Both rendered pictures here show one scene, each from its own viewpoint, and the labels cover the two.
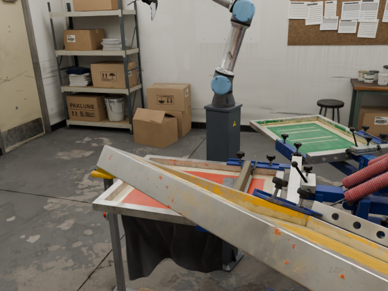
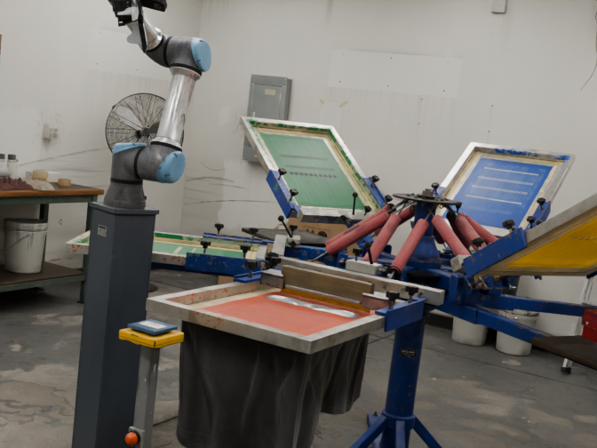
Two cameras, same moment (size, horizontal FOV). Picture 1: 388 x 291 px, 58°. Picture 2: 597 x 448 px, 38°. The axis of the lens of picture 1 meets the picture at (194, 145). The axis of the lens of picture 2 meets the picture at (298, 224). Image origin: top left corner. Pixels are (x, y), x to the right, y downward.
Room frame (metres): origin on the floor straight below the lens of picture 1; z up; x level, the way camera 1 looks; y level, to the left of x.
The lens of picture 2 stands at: (0.96, 2.75, 1.59)
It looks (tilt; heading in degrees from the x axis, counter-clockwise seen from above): 7 degrees down; 282
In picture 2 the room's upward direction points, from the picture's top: 7 degrees clockwise
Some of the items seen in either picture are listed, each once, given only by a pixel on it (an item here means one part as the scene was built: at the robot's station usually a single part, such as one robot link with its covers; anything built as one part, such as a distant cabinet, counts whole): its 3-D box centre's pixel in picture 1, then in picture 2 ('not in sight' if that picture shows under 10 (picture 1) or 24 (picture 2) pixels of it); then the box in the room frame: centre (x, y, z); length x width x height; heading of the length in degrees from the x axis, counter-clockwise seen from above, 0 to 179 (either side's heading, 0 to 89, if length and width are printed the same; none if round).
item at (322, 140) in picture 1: (325, 130); (210, 232); (2.08, -0.82, 1.05); 1.08 x 0.61 x 0.23; 12
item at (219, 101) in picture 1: (223, 97); (125, 192); (2.22, -0.20, 1.25); 0.15 x 0.15 x 0.10
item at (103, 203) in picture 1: (196, 187); (292, 307); (1.52, -0.01, 0.97); 0.79 x 0.58 x 0.04; 72
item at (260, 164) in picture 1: (254, 168); (261, 282); (1.71, -0.32, 0.98); 0.30 x 0.05 x 0.07; 72
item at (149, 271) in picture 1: (173, 251); (331, 395); (1.34, 0.11, 0.74); 0.46 x 0.04 x 0.42; 72
